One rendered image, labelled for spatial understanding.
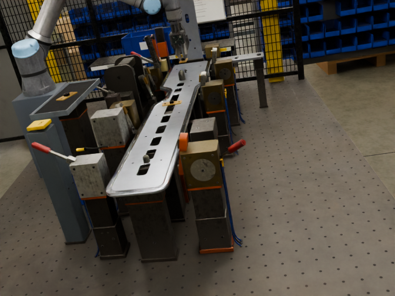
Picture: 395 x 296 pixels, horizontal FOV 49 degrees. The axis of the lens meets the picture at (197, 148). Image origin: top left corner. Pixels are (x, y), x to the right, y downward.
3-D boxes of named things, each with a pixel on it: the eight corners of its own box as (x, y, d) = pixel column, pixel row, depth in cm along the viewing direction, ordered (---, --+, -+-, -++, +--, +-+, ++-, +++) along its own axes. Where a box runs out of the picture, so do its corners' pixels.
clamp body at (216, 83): (239, 157, 196) (228, 83, 181) (213, 160, 198) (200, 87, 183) (239, 150, 202) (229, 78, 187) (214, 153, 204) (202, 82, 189)
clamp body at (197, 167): (243, 252, 137) (226, 150, 121) (200, 255, 139) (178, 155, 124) (243, 235, 144) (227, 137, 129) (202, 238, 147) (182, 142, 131)
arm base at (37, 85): (18, 98, 196) (10, 77, 192) (30, 88, 210) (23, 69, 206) (50, 93, 195) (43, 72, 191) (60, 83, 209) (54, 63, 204)
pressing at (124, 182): (176, 191, 120) (174, 186, 119) (99, 198, 124) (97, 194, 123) (211, 61, 243) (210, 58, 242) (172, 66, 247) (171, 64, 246)
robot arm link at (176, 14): (166, 9, 214) (183, 6, 212) (168, 19, 216) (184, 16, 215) (164, 12, 207) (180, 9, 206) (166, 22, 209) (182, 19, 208)
